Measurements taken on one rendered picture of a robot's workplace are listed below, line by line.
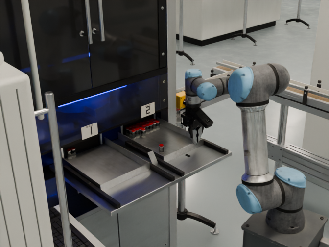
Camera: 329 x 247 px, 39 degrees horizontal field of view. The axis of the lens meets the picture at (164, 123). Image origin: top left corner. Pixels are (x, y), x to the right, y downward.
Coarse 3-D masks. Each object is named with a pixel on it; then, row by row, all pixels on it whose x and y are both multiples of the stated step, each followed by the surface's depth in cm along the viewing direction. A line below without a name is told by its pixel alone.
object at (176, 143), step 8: (160, 120) 246; (160, 128) 242; (168, 128) 242; (176, 128) 238; (120, 136) 231; (152, 136) 234; (160, 136) 234; (168, 136) 234; (176, 136) 234; (184, 136) 234; (136, 144) 223; (144, 144) 227; (152, 144) 227; (168, 144) 227; (176, 144) 226; (184, 144) 226; (192, 144) 220; (200, 144) 224; (168, 152) 219; (176, 152) 214; (184, 152) 218; (168, 160) 212
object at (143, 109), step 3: (153, 102) 231; (144, 105) 227; (147, 105) 229; (150, 105) 230; (153, 105) 231; (141, 108) 227; (144, 108) 228; (147, 108) 229; (150, 108) 231; (153, 108) 232; (141, 111) 227; (144, 111) 229; (147, 111) 230; (150, 111) 231; (153, 111) 233; (141, 114) 228; (144, 114) 229; (147, 114) 231; (150, 114) 232; (141, 117) 229
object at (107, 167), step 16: (112, 144) 223; (64, 160) 208; (80, 160) 214; (96, 160) 213; (112, 160) 213; (128, 160) 213; (144, 160) 206; (96, 176) 201; (112, 176) 201; (128, 176) 198
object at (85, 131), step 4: (92, 124) 209; (96, 124) 211; (84, 128) 207; (88, 128) 209; (92, 128) 210; (96, 128) 212; (84, 132) 208; (88, 132) 209; (92, 132) 211; (96, 132) 213; (84, 136) 209; (88, 136) 210
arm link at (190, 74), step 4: (188, 72) 205; (192, 72) 205; (196, 72) 204; (200, 72) 205; (188, 76) 205; (192, 76) 204; (196, 76) 204; (200, 76) 206; (188, 80) 206; (192, 80) 203; (188, 84) 205; (188, 88) 207; (188, 92) 208; (192, 92) 207; (192, 96) 208
